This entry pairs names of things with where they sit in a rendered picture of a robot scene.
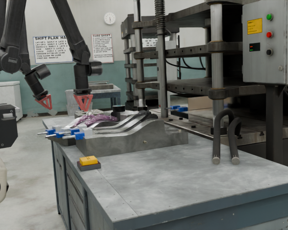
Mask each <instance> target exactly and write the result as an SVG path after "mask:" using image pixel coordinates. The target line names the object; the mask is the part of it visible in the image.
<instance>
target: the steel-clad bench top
mask: <svg viewBox="0 0 288 230"><path fill-rule="evenodd" d="M42 120H43V122H44V123H45V125H46V126H47V128H48V129H52V126H54V125H60V126H62V127H65V126H67V125H68V124H70V123H71V122H72V121H74V120H75V116H66V117H57V118H48V119H42ZM58 144H59V145H60V147H61V148H62V149H63V151H64V152H65V154H66V156H67V157H68V158H69V160H70V161H71V163H72V164H73V166H74V167H75V169H76V170H77V172H78V173H79V175H80V176H81V177H82V179H83V180H84V182H85V183H86V185H87V186H88V188H89V189H90V191H91V192H92V193H93V195H94V196H95V198H96V199H97V201H98V202H99V204H100V205H101V207H102V208H103V209H104V211H105V212H106V214H107V215H108V217H109V218H110V220H111V221H112V222H113V223H114V222H119V221H122V220H128V219H132V218H137V217H140V216H145V215H149V214H154V213H158V212H163V211H167V210H171V209H177V208H181V207H185V206H189V205H194V204H199V203H203V202H207V201H211V200H216V199H221V198H225V197H229V196H234V195H238V194H242V193H247V192H252V191H256V190H260V189H265V188H270V187H274V186H278V185H282V184H287V183H288V167H287V166H285V165H282V164H279V163H276V162H273V161H270V160H267V159H264V158H261V157H258V156H255V155H252V154H249V153H247V152H244V151H241V150H238V154H239V159H240V163H239V164H238V165H234V164H233V163H232V160H231V154H230V147H229V146H226V145H223V144H220V164H218V165H215V164H213V162H212V158H213V141H212V140H209V139H206V138H203V137H200V136H197V135H194V134H192V133H188V144H184V145H177V146H169V147H163V148H156V149H150V150H144V151H138V152H130V153H123V154H117V155H111V156H105V157H96V159H97V160H98V161H99V162H100V163H101V168H99V169H94V170H88V171H82V172H81V171H80V169H79V168H78V167H77V161H80V158H81V157H85V156H84V155H83V154H82V152H81V151H80V150H79V149H78V148H77V147H76V145H73V146H66V145H63V144H60V143H58Z"/></svg>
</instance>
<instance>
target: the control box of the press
mask: <svg viewBox="0 0 288 230"><path fill-rule="evenodd" d="M241 23H243V65H242V74H243V82H245V83H254V84H257V86H260V85H264V86H265V88H266V159H267V160H270V161H273V162H276V163H279V164H283V90H284V88H285V86H286V85H288V0H260V1H257V2H253V3H249V4H246V5H243V6H242V15H241Z"/></svg>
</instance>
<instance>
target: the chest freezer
mask: <svg viewBox="0 0 288 230"><path fill-rule="evenodd" d="M19 84H20V81H10V82H0V104H4V103H7V104H13V105H15V106H16V107H18V108H20V112H16V116H17V118H16V121H18V120H21V117H22V116H23V114H22V105H21V93H20V85H19Z"/></svg>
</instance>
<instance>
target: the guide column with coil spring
mask: <svg viewBox="0 0 288 230"><path fill-rule="evenodd" d="M159 1H163V0H158V1H156V2H159ZM161 5H164V4H161ZM156 6H160V5H156ZM163 9H164V8H161V9H156V10H163ZM156 14H164V12H161V13H156ZM158 24H164V22H163V23H157V25H158ZM162 30H164V29H157V34H161V33H165V31H162ZM157 37H158V58H159V79H160V109H161V118H167V117H168V109H167V110H165V109H164V108H168V100H167V77H166V56H165V35H159V36H157Z"/></svg>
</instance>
